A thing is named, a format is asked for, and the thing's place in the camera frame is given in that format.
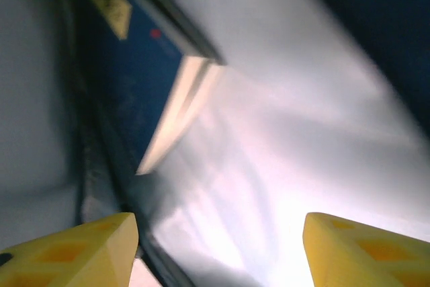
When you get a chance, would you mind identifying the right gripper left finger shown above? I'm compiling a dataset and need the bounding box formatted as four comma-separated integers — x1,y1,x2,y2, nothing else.
0,212,139,287

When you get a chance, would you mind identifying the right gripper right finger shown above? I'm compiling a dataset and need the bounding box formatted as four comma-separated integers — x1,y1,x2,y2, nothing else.
303,212,430,287

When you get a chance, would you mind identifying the navy blue backpack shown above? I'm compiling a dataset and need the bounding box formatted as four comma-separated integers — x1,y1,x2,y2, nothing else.
0,0,430,287

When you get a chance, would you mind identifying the thick blue book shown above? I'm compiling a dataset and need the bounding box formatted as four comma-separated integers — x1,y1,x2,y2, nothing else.
75,0,228,177

